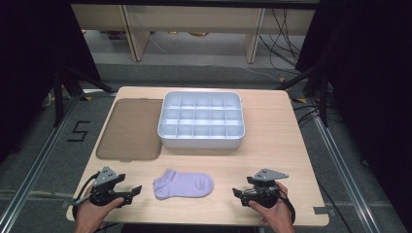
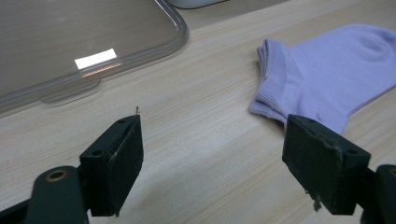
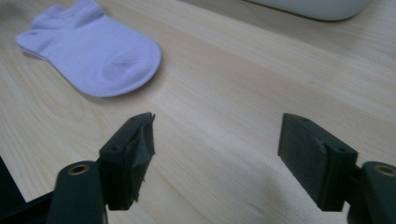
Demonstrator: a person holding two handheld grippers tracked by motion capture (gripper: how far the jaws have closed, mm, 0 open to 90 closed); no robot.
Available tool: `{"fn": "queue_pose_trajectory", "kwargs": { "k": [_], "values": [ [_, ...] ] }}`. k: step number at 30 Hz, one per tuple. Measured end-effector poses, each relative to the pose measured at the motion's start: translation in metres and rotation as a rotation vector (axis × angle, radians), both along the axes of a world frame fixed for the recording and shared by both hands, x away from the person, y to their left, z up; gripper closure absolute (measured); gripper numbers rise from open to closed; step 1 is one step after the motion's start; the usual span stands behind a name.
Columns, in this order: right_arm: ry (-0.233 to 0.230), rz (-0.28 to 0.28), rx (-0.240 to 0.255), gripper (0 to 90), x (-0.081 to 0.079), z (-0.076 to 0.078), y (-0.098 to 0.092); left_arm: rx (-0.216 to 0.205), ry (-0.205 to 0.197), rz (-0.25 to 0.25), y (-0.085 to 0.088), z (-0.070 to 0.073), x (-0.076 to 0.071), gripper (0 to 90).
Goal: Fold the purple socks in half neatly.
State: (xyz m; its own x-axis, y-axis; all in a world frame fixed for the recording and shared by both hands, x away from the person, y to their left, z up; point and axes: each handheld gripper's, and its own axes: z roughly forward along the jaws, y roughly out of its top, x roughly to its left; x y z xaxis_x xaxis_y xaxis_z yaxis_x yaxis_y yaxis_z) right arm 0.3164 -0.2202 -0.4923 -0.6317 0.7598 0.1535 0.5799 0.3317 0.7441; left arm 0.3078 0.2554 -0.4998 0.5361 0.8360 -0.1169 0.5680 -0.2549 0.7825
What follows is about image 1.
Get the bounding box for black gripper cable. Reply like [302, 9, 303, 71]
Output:
[277, 185, 296, 225]
[71, 172, 100, 222]

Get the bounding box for black curtain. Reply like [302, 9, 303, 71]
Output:
[295, 0, 412, 227]
[0, 0, 102, 163]

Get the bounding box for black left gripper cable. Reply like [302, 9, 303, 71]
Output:
[71, 172, 100, 222]

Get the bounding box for black metal stand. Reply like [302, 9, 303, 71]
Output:
[52, 64, 115, 128]
[275, 64, 330, 128]

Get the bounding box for light wooden bench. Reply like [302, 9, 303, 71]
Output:
[71, 3, 317, 64]

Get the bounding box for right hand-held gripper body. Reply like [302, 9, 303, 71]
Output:
[246, 167, 290, 209]

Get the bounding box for black floor cables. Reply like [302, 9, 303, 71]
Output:
[292, 102, 326, 126]

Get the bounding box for person's right hand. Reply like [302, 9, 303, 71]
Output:
[248, 181, 296, 233]

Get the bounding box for translucent brown lid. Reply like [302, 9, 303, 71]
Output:
[95, 98, 164, 163]

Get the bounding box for person's left hand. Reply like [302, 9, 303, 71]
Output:
[74, 193, 126, 233]

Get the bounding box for white divided storage box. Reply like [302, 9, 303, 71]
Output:
[156, 90, 246, 150]

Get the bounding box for bundle of black cables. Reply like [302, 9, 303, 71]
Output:
[258, 8, 304, 76]

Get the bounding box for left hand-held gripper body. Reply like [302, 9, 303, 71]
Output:
[73, 165, 126, 208]

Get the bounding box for aluminium floor rail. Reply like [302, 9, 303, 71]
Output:
[311, 110, 381, 233]
[0, 95, 82, 233]

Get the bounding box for lavender ankle sock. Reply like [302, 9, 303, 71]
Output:
[153, 168, 215, 200]

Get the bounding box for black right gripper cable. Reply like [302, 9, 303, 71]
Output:
[277, 185, 296, 225]

